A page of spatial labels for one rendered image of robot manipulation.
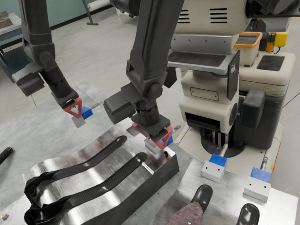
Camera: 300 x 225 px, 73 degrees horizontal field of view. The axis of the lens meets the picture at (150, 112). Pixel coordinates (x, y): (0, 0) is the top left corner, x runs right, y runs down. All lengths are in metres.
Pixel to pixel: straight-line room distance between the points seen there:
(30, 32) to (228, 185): 0.63
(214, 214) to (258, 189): 0.12
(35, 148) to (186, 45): 0.75
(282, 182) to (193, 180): 1.12
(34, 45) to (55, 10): 6.47
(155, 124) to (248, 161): 0.90
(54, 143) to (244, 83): 0.93
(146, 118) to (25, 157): 0.63
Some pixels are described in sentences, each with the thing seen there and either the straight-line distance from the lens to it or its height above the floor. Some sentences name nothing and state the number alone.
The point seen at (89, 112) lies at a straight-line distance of 0.78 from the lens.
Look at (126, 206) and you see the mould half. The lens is 0.59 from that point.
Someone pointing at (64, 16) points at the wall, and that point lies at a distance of 7.15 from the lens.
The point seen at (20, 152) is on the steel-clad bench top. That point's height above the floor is 0.80.
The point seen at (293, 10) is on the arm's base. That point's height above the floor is 1.16.
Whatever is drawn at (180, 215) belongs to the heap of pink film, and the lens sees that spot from 0.50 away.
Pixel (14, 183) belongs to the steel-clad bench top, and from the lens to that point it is 0.94.
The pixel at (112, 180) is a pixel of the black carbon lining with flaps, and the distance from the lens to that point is 0.62.
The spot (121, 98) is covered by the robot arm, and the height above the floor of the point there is 1.12.
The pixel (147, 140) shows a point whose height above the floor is 0.92.
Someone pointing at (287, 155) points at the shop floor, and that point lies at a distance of 1.80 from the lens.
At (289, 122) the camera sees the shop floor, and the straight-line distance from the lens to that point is 2.05.
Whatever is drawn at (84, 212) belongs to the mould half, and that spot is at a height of 0.92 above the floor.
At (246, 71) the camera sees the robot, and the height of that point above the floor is 0.81.
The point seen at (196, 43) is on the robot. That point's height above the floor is 1.07.
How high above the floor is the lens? 1.36
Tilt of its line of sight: 39 degrees down
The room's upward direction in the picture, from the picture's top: 15 degrees counter-clockwise
